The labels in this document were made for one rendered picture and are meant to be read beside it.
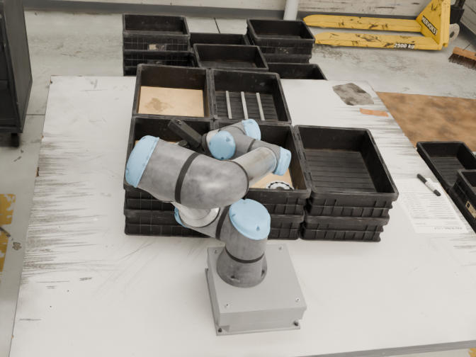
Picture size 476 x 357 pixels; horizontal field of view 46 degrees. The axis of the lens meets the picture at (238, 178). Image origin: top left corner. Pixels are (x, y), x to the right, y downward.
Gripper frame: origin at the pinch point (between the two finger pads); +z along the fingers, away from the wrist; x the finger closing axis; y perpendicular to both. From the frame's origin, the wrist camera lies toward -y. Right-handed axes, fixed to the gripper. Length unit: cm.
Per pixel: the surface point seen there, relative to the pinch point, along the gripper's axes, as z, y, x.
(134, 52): 83, -20, 157
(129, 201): 10.7, 9.2, -9.2
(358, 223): -48, 50, 19
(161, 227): 7.8, 22.7, -4.6
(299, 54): 2, 25, 206
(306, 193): -38.2, 30.5, 9.7
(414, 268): -61, 72, 18
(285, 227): -26, 42, 11
